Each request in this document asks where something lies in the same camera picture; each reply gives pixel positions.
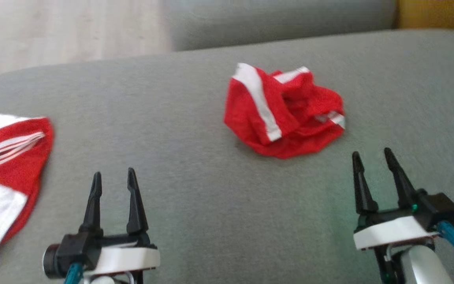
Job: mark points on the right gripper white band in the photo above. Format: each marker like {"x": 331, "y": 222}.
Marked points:
{"x": 388, "y": 232}

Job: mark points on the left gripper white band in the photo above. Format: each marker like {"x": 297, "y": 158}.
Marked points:
{"x": 128, "y": 258}

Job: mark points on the red and white striped garment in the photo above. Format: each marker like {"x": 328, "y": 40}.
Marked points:
{"x": 18, "y": 173}

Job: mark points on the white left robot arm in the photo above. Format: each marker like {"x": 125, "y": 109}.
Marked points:
{"x": 103, "y": 281}

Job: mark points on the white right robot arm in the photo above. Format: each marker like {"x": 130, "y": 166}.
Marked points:
{"x": 424, "y": 268}

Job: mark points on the red garment with white bands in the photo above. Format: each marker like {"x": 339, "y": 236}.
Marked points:
{"x": 290, "y": 138}

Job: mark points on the grey fabric sofa chaise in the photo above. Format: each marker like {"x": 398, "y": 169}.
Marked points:
{"x": 211, "y": 177}

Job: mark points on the yellow cushion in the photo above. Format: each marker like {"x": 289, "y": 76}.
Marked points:
{"x": 440, "y": 14}

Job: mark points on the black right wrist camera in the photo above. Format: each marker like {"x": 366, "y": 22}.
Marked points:
{"x": 441, "y": 211}

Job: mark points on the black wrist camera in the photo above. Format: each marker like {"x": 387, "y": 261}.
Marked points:
{"x": 441, "y": 211}
{"x": 71, "y": 254}

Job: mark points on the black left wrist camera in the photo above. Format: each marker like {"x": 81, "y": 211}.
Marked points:
{"x": 71, "y": 254}

